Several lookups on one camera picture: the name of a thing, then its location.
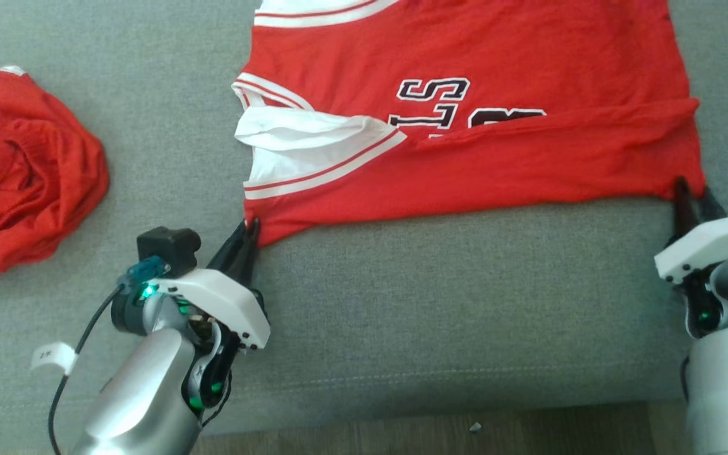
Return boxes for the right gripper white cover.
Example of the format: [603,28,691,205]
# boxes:
[655,177,728,284]

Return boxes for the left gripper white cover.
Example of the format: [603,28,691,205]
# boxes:
[111,218,270,350]

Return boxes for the red basketball jersey white trim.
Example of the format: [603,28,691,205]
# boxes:
[233,0,707,247]

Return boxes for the red mesh shorts white stripes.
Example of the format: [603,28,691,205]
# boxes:
[0,65,111,282]

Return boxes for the grey sofa seat cushion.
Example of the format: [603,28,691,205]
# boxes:
[0,0,728,452]

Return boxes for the black cable with blue plug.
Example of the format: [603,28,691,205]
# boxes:
[47,256,170,455]

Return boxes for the white paper cable tag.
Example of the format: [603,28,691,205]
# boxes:
[30,341,79,377]

